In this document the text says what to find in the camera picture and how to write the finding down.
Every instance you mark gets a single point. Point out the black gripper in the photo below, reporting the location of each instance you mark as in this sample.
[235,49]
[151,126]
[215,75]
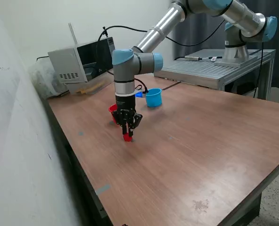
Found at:
[125,103]

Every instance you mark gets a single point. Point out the red cube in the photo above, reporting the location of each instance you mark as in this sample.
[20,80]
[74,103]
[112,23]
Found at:
[127,139]

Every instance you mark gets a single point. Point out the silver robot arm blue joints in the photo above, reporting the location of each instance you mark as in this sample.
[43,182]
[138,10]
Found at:
[125,61]

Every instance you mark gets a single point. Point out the red plastic cup bin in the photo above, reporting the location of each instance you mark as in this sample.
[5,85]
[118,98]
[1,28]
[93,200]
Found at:
[111,109]

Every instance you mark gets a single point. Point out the blue plastic cup bin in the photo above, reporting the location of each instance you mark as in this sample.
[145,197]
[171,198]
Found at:
[154,100]

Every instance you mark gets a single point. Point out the yellow wooden pieces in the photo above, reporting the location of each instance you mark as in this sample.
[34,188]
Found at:
[90,89]

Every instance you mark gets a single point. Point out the black flat strip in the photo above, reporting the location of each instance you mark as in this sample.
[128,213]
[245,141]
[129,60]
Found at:
[170,86]

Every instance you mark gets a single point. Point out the silver microwave oven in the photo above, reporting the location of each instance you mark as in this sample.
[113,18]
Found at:
[64,61]

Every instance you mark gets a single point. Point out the aluminium profile robot stand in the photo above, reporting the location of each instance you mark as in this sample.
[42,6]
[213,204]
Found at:
[200,70]

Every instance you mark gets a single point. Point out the translucent plastic bag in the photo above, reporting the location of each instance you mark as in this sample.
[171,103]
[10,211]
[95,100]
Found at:
[45,82]

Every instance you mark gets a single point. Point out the thin white rod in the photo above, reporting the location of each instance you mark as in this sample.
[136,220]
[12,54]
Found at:
[72,33]

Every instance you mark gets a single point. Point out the dark grey curtain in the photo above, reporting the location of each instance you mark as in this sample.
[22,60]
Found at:
[200,30]

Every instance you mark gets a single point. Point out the aluminium base mounting plate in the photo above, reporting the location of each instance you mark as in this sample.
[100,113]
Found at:
[231,62]

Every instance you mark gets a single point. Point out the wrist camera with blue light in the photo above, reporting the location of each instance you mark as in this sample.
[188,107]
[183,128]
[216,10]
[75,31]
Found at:
[139,94]

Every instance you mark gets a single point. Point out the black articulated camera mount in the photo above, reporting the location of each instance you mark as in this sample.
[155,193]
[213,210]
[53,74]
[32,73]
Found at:
[104,31]

